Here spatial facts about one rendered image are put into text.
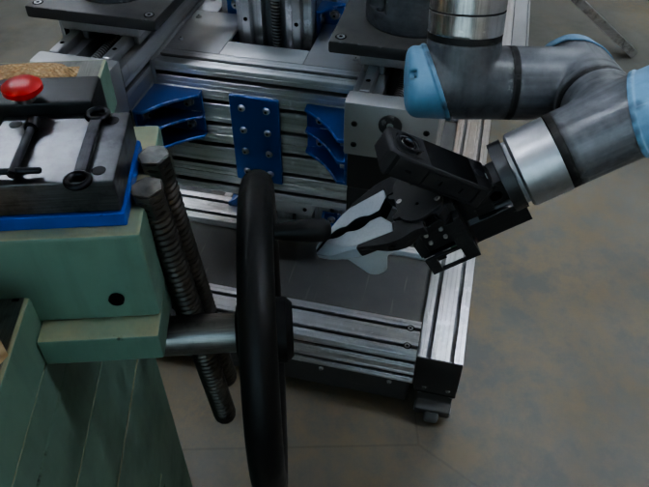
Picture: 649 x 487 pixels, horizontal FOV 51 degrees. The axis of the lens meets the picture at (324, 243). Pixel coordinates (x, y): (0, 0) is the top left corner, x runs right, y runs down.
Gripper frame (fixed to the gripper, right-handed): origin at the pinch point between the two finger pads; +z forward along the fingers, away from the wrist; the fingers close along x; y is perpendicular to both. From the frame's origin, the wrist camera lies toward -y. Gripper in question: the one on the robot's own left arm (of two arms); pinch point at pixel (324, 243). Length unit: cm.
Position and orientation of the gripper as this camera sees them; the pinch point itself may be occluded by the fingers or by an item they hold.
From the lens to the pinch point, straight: 70.0
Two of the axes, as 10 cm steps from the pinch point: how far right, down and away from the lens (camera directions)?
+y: 5.0, 6.0, 6.3
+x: -0.7, -6.9, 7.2
